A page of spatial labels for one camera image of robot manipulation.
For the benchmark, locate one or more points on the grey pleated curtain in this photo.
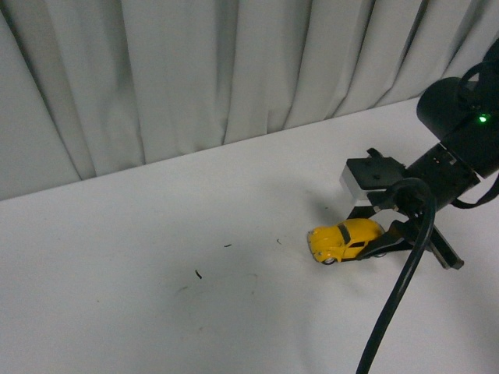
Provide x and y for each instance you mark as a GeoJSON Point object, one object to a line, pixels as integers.
{"type": "Point", "coordinates": [89, 88]}

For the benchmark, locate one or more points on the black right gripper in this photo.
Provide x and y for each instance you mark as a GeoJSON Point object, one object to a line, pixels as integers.
{"type": "Point", "coordinates": [447, 178]}

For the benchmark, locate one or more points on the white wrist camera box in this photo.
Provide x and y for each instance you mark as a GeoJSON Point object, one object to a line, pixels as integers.
{"type": "Point", "coordinates": [373, 173]}

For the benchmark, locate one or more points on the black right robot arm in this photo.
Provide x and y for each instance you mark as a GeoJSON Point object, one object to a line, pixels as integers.
{"type": "Point", "coordinates": [463, 114]}

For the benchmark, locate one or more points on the yellow beetle toy car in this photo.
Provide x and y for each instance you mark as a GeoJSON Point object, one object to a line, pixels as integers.
{"type": "Point", "coordinates": [343, 241]}

